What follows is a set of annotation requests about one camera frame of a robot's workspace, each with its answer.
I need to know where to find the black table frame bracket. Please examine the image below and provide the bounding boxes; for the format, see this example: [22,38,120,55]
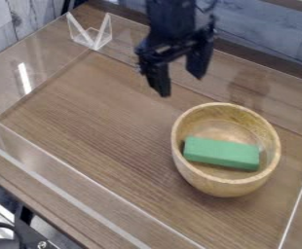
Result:
[15,205,60,249]

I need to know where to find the green rectangular stick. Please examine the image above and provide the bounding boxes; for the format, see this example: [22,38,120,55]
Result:
[183,136,261,171]

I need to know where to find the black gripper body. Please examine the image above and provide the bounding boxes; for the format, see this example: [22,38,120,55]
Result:
[134,0,217,76]

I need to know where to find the clear acrylic tray wall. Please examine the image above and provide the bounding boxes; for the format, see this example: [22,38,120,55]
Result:
[0,124,203,249]

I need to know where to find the clear acrylic corner bracket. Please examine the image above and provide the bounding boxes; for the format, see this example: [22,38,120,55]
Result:
[67,13,112,51]

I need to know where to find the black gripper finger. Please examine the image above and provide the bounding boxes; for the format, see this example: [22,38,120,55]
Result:
[146,63,171,97]
[186,41,214,80]

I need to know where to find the round wooden bowl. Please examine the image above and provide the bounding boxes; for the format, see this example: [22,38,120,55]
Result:
[171,102,281,197]

